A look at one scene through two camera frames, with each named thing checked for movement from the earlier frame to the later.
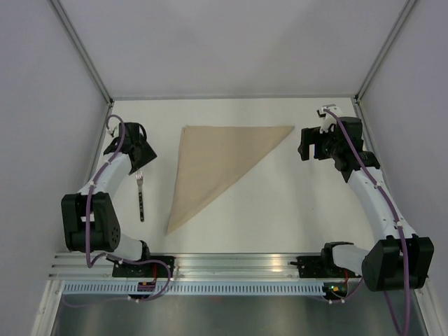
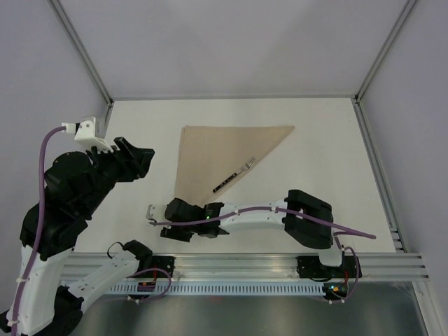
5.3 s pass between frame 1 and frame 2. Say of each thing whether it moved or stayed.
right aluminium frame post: stayed
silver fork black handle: moved
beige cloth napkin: stayed
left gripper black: moved
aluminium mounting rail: stayed
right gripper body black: moved
